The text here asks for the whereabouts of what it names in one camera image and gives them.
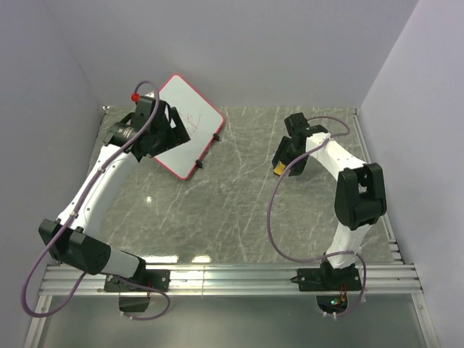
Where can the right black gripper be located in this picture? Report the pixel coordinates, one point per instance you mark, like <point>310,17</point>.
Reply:
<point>280,154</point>

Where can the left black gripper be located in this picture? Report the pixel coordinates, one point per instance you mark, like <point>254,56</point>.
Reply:
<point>177,135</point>

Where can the yellow whiteboard eraser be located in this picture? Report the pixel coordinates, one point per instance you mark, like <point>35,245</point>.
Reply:
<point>279,169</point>

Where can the red framed whiteboard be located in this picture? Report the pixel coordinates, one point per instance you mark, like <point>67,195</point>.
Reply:
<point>201,119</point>

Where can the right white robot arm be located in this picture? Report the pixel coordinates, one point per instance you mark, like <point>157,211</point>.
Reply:
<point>360,201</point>

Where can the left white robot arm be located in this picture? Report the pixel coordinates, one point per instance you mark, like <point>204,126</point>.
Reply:
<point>73,237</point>

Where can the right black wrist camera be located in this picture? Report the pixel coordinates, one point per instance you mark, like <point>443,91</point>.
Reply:
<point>298,124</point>

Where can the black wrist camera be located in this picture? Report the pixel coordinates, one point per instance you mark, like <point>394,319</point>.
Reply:
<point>298,124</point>
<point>143,110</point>

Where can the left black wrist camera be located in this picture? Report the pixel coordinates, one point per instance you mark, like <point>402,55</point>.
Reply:
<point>143,110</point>

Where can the aluminium table edge rail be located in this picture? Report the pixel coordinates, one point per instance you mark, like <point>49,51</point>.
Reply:
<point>376,190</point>

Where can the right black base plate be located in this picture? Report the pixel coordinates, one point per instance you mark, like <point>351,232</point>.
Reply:
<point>318,280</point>

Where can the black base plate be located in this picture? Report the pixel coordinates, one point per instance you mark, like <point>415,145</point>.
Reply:
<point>153,279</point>
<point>318,280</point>

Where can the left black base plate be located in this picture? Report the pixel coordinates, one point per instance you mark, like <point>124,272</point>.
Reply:
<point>153,279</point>

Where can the aluminium mounting rail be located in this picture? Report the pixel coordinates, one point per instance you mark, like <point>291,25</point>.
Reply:
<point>232,280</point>

